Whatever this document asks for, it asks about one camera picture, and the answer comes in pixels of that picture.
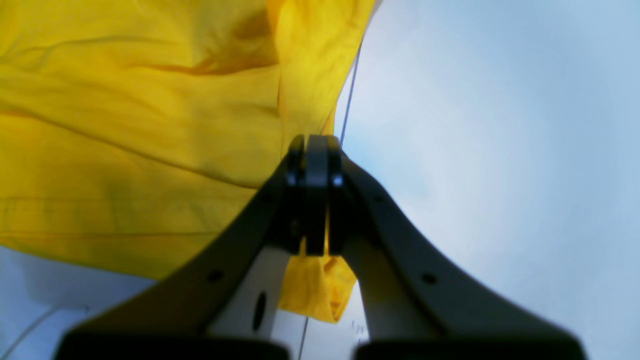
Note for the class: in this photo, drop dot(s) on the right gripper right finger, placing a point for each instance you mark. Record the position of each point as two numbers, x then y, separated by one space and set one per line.
419 305

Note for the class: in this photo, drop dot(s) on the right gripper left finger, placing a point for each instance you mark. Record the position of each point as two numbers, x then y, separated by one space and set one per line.
221 304

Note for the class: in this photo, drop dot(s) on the orange t-shirt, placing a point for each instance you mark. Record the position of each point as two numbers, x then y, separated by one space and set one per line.
134 131

